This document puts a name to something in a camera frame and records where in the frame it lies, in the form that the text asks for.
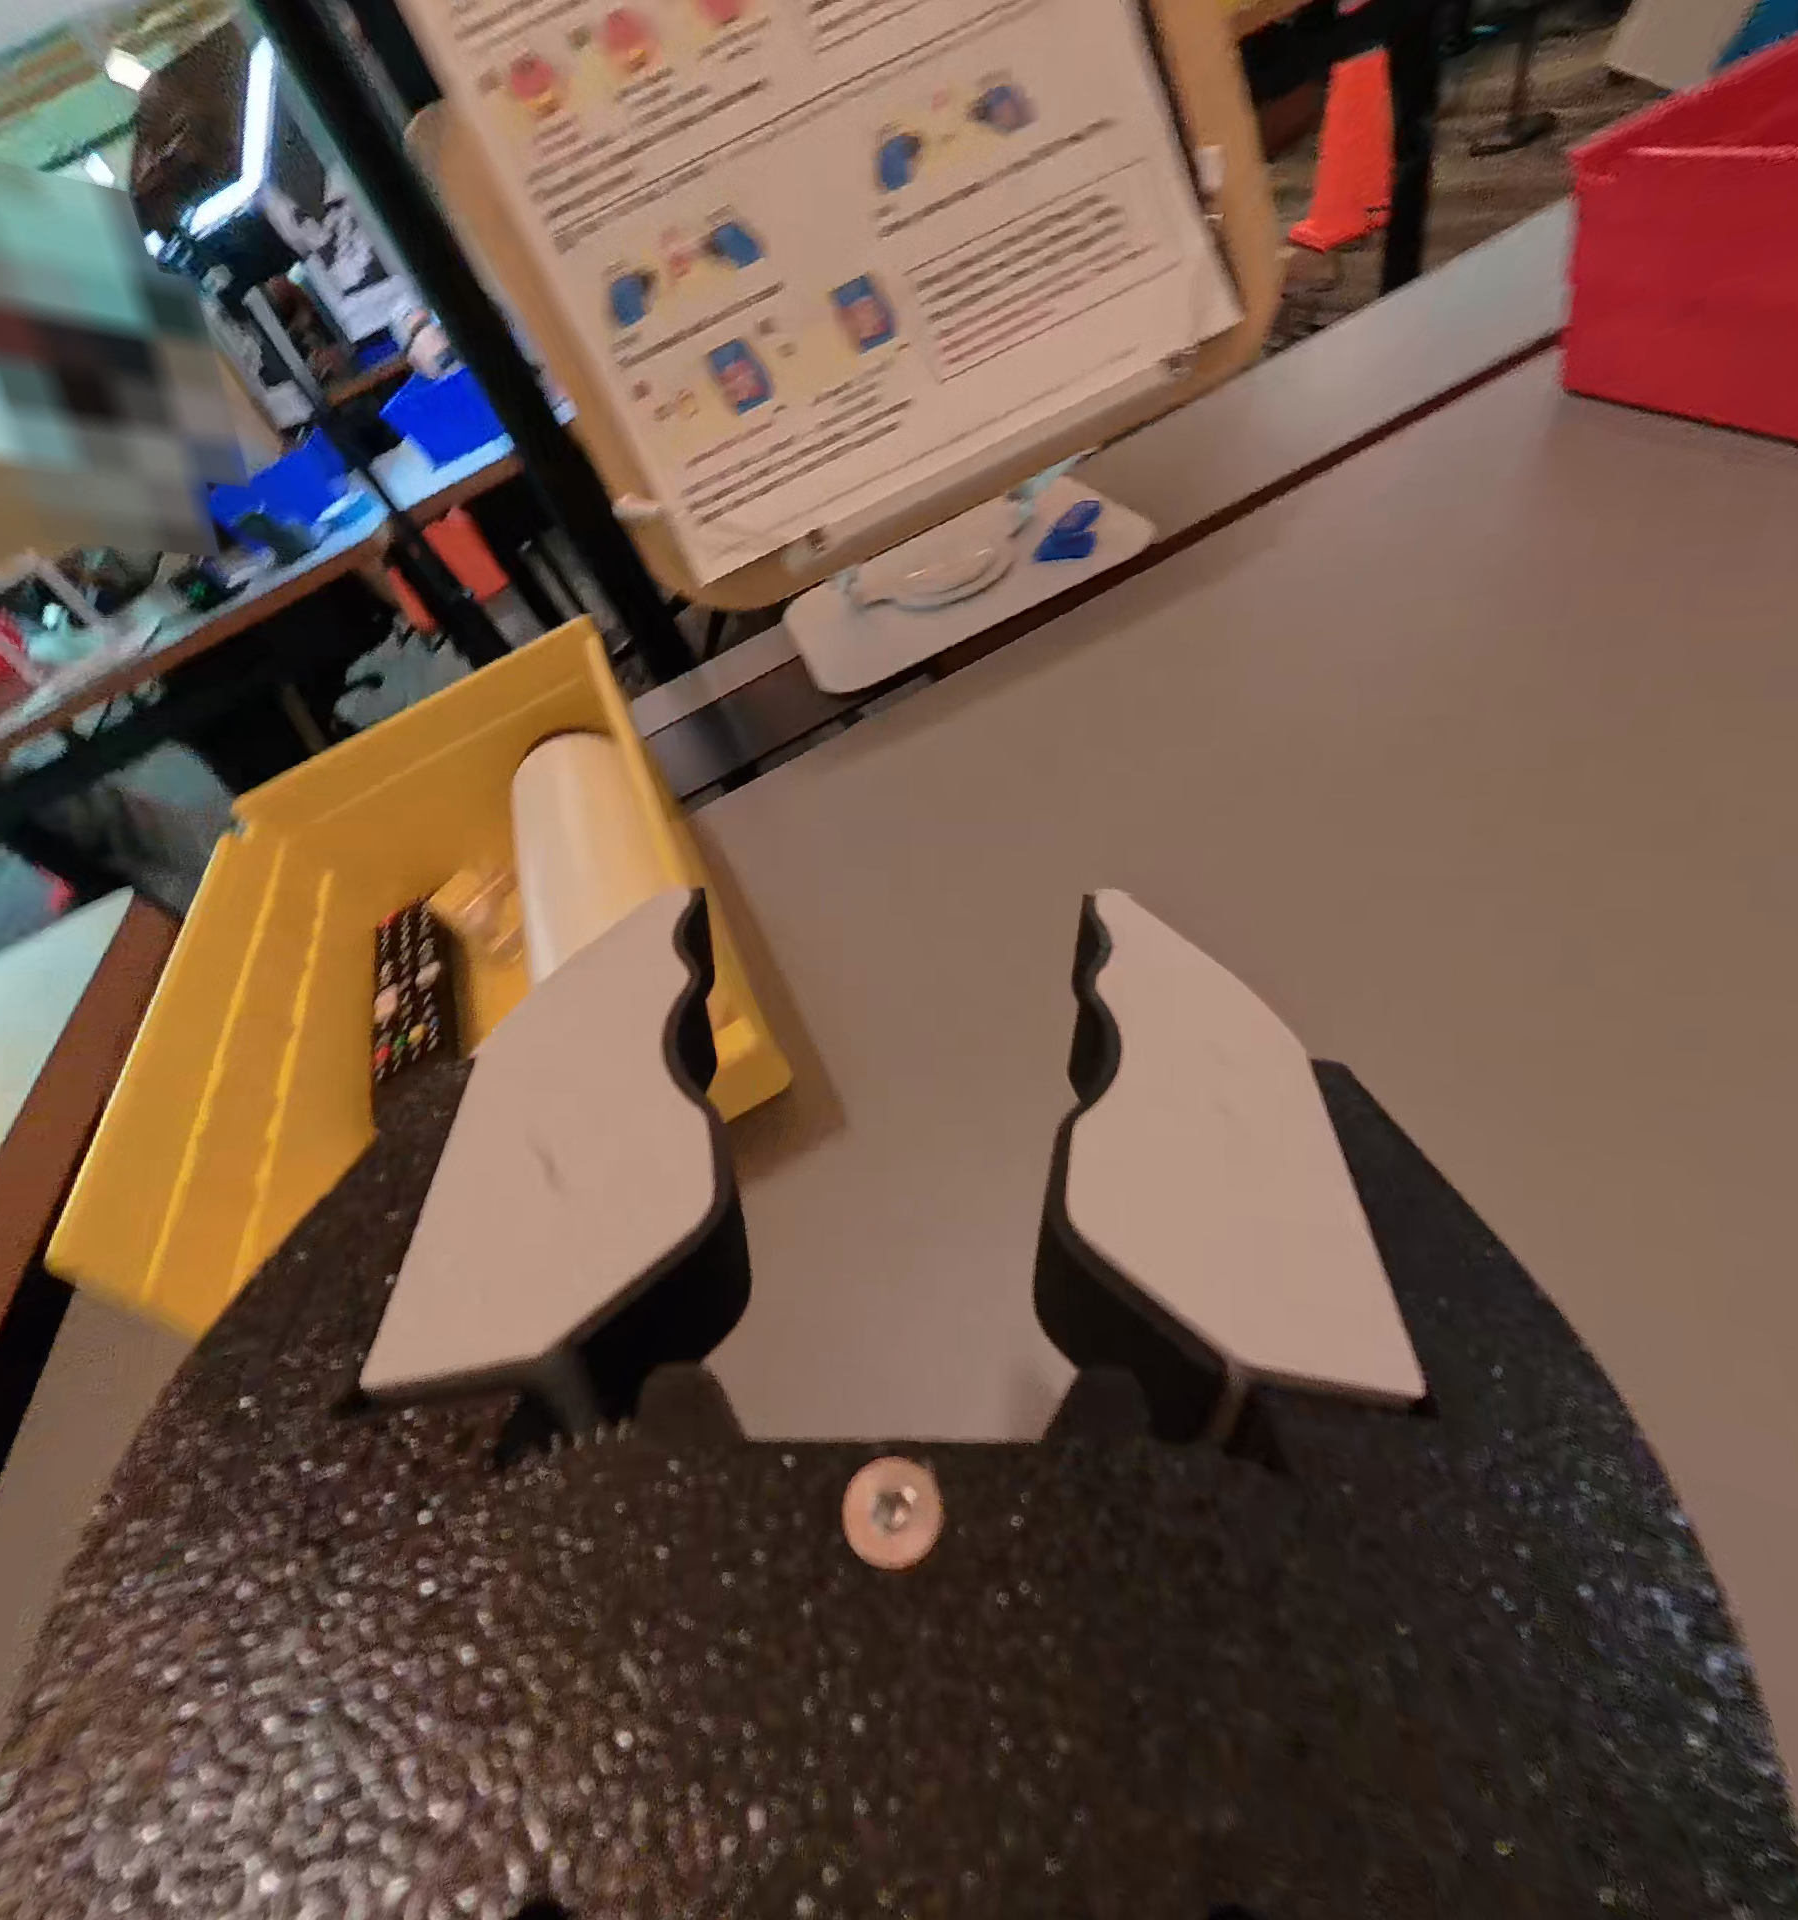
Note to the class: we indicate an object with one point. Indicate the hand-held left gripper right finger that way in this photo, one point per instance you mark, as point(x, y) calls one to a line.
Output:
point(1231, 1216)

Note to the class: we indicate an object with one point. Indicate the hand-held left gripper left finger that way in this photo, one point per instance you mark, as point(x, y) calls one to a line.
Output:
point(541, 1201)

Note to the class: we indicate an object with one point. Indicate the yellow plastic bin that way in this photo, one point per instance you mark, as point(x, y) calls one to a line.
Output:
point(210, 1110)

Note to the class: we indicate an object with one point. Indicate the black remote control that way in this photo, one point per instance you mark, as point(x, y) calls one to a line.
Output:
point(415, 990)

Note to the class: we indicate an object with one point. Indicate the white plastic bottle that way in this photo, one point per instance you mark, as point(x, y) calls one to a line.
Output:
point(584, 857)

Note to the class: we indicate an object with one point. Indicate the wood-edged work table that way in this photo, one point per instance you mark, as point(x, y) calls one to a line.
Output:
point(14, 1050)
point(241, 617)

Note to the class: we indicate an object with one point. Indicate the small blue plastic piece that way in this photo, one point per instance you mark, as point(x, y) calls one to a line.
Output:
point(1064, 538)

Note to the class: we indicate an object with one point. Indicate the white round disc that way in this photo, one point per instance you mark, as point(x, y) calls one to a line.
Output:
point(937, 564)

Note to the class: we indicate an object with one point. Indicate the blue plastic bin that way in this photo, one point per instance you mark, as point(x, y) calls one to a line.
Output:
point(435, 407)
point(270, 497)

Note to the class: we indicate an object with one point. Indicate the black vertical pole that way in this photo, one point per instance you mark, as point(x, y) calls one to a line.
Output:
point(451, 330)

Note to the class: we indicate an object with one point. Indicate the printed instruction sheet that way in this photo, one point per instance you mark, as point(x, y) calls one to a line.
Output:
point(840, 240)

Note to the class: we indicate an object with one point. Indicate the orange traffic cone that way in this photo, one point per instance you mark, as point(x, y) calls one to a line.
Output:
point(1351, 167)

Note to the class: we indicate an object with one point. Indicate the LED light panel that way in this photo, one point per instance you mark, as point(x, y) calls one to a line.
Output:
point(225, 151)

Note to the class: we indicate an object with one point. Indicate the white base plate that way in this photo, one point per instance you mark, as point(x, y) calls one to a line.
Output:
point(870, 637)

